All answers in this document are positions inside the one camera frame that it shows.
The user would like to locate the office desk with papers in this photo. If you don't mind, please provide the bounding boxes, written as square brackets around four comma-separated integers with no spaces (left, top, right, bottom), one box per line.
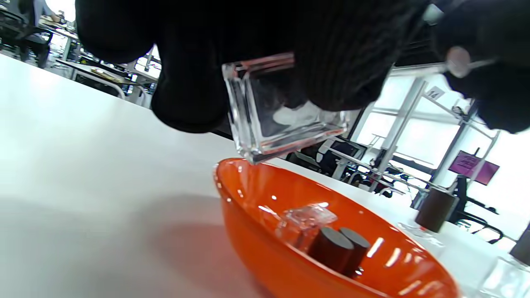
[56,59,146,100]

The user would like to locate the white perfume bottle spray pump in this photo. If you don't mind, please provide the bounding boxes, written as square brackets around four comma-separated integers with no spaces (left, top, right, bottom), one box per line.
[389,46,497,79]

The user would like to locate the magenta screen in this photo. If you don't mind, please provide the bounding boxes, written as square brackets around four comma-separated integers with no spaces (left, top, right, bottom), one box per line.
[448,150,500,186]

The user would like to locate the person's left hand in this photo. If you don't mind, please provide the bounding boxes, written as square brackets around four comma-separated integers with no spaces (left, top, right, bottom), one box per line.
[75,0,431,134]

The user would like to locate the person's right hand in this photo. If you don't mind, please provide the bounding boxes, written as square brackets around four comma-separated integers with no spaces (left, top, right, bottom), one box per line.
[431,0,530,134]

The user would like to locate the white metal frame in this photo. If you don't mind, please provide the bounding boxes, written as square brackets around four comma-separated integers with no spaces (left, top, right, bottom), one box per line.
[348,62,504,195]

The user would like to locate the brown wooden perfume bottle cap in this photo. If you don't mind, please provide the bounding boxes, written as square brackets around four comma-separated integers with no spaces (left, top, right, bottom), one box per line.
[340,227,371,277]
[308,227,356,274]

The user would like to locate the orange plastic bowl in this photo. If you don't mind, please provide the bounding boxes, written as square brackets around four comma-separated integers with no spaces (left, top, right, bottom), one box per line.
[213,157,460,298]

